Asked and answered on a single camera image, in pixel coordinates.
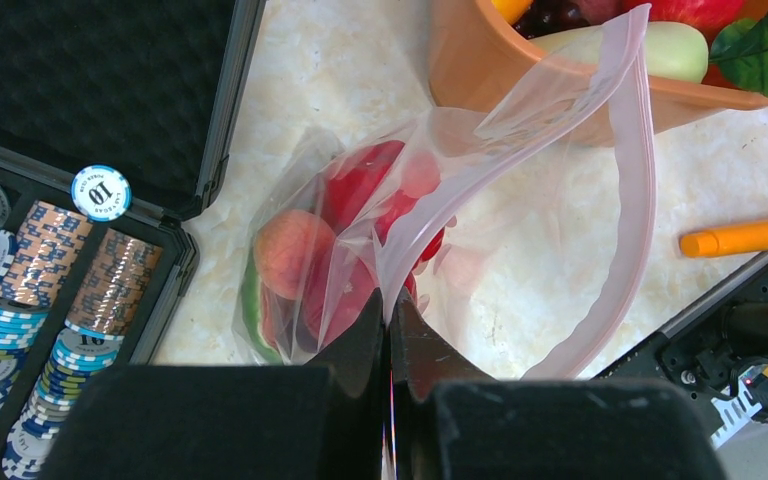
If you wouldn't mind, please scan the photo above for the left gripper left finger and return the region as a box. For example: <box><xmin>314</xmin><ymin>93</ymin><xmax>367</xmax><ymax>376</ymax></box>
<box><xmin>41</xmin><ymin>292</ymin><xmax>384</xmax><ymax>479</ymax></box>

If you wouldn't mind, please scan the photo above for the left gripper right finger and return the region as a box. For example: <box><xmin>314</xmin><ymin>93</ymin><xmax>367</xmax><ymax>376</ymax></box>
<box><xmin>390</xmin><ymin>291</ymin><xmax>726</xmax><ymax>479</ymax></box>

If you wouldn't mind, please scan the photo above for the clear zip top bag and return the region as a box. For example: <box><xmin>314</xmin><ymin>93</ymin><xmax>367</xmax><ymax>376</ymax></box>
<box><xmin>247</xmin><ymin>4</ymin><xmax>655</xmax><ymax>380</ymax></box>

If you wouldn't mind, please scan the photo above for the red toy bell pepper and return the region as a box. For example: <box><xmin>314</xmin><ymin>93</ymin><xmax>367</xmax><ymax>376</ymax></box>
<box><xmin>374</xmin><ymin>190</ymin><xmax>446</xmax><ymax>270</ymax></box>

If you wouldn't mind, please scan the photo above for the red toy tomato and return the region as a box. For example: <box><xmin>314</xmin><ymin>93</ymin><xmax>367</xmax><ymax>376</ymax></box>
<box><xmin>322</xmin><ymin>140</ymin><xmax>405</xmax><ymax>233</ymax></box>

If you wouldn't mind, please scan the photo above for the toy watermelon slice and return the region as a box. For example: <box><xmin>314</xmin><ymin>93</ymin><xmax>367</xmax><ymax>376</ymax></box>
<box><xmin>237</xmin><ymin>254</ymin><xmax>285</xmax><ymax>364</ymax></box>

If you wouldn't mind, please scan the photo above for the white ten poker chip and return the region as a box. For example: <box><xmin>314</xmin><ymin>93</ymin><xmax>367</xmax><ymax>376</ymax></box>
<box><xmin>71</xmin><ymin>165</ymin><xmax>132</xmax><ymax>222</ymax></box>

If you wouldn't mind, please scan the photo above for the orange fruit basket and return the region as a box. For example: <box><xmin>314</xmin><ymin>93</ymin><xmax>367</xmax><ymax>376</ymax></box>
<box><xmin>428</xmin><ymin>0</ymin><xmax>768</xmax><ymax>133</ymax></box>

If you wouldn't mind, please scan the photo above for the black poker chip case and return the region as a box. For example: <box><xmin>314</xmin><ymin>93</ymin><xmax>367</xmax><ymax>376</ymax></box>
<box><xmin>0</xmin><ymin>0</ymin><xmax>267</xmax><ymax>480</ymax></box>

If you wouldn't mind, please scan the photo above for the orange toy carrot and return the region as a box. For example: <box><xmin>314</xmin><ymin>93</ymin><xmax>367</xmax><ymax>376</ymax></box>
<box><xmin>678</xmin><ymin>219</ymin><xmax>768</xmax><ymax>258</ymax></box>

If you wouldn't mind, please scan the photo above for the pale green toy eggplant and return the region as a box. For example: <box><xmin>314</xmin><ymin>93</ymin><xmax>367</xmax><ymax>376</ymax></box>
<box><xmin>531</xmin><ymin>21</ymin><xmax>709</xmax><ymax>84</ymax></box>

